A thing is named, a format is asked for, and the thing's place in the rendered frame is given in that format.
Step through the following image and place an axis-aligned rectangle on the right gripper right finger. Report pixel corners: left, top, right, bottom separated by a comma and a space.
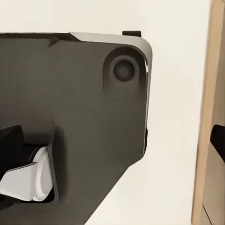
210, 124, 225, 162

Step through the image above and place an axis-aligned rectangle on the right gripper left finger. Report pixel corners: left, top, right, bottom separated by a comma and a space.
0, 125, 24, 181

